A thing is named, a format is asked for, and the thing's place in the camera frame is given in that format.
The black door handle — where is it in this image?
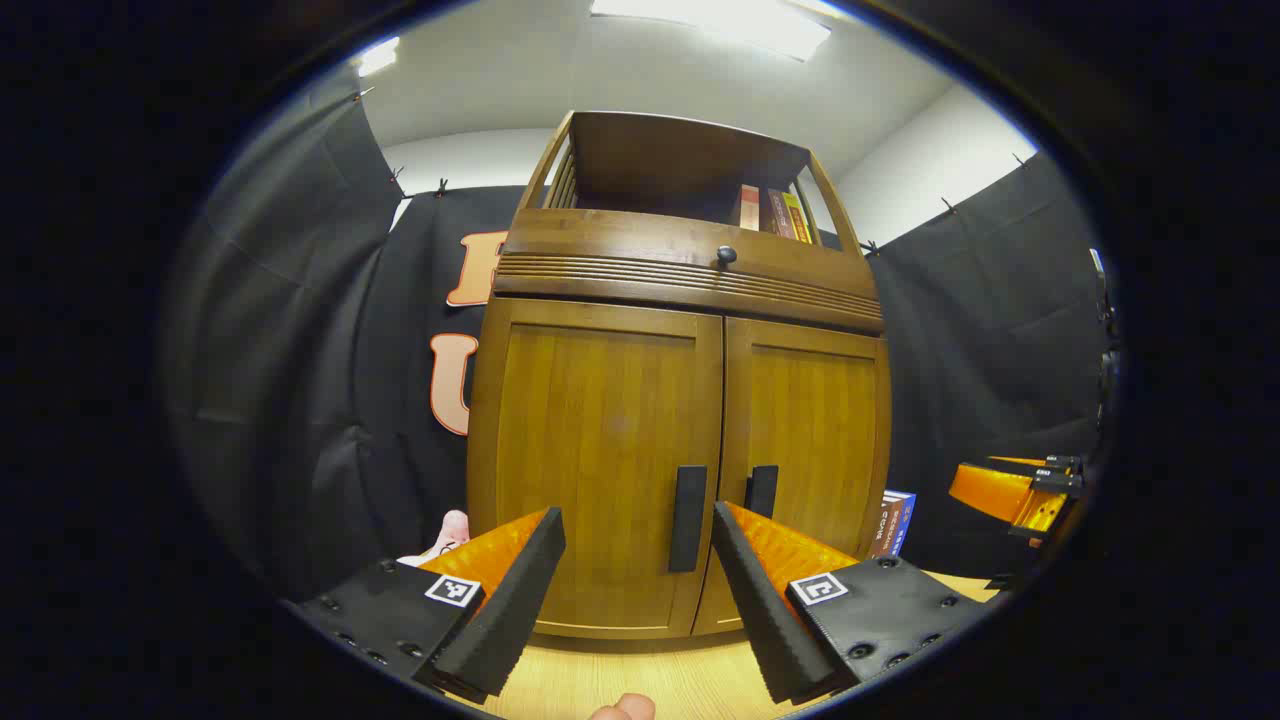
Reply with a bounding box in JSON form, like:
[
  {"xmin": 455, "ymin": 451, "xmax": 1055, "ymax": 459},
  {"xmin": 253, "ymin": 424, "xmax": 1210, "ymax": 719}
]
[
  {"xmin": 744, "ymin": 465, "xmax": 780, "ymax": 521},
  {"xmin": 668, "ymin": 465, "xmax": 708, "ymax": 573}
]

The wooden shoe cabinet door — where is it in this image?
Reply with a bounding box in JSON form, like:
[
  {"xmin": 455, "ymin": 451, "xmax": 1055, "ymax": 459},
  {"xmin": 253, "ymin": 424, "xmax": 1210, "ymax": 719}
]
[
  {"xmin": 693, "ymin": 316, "xmax": 893, "ymax": 636},
  {"xmin": 470, "ymin": 297, "xmax": 723, "ymax": 639}
]

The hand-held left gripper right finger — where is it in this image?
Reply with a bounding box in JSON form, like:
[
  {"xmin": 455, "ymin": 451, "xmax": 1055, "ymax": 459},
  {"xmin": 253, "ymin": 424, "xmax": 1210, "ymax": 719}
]
[{"xmin": 711, "ymin": 501, "xmax": 991, "ymax": 706}]

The blue thick book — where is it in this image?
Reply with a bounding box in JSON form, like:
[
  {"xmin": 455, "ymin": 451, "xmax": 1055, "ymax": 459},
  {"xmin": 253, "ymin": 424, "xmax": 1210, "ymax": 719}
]
[{"xmin": 888, "ymin": 489, "xmax": 917, "ymax": 556}]

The large ceiling light panel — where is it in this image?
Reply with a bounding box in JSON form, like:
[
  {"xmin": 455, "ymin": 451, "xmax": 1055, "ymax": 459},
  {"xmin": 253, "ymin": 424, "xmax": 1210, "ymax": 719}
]
[{"xmin": 590, "ymin": 0, "xmax": 833, "ymax": 63}]

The reddish brown thick book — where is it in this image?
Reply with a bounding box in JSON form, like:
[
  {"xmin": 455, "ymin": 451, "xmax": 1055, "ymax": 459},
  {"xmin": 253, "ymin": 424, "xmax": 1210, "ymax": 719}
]
[{"xmin": 868, "ymin": 492, "xmax": 901, "ymax": 558}]

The wooden ribbed drawer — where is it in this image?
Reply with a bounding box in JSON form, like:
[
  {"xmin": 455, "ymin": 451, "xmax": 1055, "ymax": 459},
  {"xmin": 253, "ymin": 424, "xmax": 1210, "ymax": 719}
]
[{"xmin": 493, "ymin": 208, "xmax": 886, "ymax": 336}]

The pink and white toy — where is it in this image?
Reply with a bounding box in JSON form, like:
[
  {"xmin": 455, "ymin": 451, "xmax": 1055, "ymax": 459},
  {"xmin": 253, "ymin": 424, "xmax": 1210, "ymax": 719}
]
[{"xmin": 398, "ymin": 509, "xmax": 471, "ymax": 568}]

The wooden double-door shoe cabinet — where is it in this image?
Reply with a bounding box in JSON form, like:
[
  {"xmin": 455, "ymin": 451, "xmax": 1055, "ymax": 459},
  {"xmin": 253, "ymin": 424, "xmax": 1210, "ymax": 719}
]
[{"xmin": 466, "ymin": 110, "xmax": 893, "ymax": 641}]

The black backdrop cloth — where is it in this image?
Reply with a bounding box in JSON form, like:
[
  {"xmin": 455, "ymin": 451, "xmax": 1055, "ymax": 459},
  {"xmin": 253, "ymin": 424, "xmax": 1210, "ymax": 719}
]
[{"xmin": 165, "ymin": 65, "xmax": 1121, "ymax": 601}]

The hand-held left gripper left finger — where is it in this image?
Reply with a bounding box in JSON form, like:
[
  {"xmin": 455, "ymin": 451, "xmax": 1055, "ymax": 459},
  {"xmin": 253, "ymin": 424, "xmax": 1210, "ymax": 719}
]
[{"xmin": 285, "ymin": 507, "xmax": 567, "ymax": 706}]

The small ceiling light panel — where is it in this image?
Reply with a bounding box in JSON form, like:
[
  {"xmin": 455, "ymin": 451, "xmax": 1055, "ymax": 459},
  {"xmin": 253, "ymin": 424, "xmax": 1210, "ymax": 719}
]
[{"xmin": 355, "ymin": 37, "xmax": 401, "ymax": 78}]

